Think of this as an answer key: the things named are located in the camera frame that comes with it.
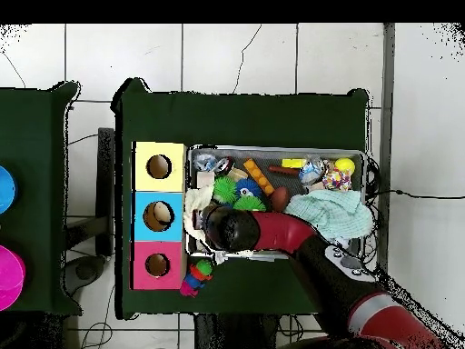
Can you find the blue bowl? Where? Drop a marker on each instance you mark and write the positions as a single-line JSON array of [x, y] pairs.
[[6, 189]]

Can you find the blue spiky ball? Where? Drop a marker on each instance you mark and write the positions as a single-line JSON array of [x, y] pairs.
[[254, 184]]

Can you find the crushed clear plastic bottle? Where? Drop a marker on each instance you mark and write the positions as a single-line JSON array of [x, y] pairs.
[[205, 161]]

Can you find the multicolour fuzzy caterpillar toy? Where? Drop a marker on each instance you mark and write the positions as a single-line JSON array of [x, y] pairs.
[[198, 278]]

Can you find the shallow clear mesh bin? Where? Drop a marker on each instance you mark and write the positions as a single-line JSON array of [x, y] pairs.
[[276, 154]]

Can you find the pink bowl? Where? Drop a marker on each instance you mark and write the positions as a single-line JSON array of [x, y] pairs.
[[10, 278]]

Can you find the cream waffle cloth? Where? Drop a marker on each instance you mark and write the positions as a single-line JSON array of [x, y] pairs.
[[199, 196]]

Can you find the dark green side table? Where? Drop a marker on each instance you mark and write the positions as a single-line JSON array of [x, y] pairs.
[[36, 145]]

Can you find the plain yellow ball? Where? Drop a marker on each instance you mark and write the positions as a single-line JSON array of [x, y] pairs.
[[345, 165]]

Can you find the green spiky ball with eyes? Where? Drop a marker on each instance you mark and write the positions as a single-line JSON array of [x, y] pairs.
[[249, 204]]

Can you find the crushed soda can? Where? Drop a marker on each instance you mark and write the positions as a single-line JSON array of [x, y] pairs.
[[225, 166]]

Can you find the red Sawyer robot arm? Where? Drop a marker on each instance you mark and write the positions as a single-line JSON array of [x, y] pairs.
[[283, 231]]

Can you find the brown toy football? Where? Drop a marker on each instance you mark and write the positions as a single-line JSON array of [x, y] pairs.
[[279, 199]]

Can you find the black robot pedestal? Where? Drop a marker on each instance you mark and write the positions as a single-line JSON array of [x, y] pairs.
[[236, 334]]

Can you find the colourful knotted cloth ball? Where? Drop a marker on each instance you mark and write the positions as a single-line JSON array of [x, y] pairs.
[[336, 180]]

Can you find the orange plastic grid bar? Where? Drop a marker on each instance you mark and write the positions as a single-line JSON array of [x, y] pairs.
[[258, 177]]

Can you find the black chair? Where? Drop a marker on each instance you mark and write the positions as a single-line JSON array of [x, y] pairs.
[[106, 163]]

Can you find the dark green table cloth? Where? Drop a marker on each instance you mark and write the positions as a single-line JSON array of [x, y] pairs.
[[247, 120]]

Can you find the light blue waffle cloth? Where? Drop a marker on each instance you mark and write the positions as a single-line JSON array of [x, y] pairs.
[[334, 214]]

